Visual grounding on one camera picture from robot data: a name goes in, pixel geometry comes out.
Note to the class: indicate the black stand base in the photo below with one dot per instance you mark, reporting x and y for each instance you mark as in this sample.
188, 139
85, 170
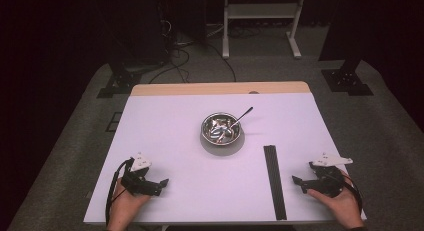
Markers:
346, 81
116, 86

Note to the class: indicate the metal spoon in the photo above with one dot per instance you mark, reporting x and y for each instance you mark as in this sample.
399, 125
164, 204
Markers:
242, 116

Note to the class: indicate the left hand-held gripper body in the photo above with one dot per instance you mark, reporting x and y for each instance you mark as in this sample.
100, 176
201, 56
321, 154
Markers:
140, 186

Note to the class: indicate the white metal stand frame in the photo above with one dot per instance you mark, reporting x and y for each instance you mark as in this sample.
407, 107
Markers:
261, 10

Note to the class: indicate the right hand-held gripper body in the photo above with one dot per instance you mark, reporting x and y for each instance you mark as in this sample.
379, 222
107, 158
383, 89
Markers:
326, 182

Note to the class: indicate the person's right hand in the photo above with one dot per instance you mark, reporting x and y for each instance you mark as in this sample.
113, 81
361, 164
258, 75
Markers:
346, 207

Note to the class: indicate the dark equipment cabinet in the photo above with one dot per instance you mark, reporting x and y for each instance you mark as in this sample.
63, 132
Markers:
143, 31

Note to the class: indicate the person's left hand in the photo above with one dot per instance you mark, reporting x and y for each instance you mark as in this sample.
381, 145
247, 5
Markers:
123, 207

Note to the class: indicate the shiny steel bowl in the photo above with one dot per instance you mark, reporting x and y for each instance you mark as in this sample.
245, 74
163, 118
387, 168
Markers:
210, 131

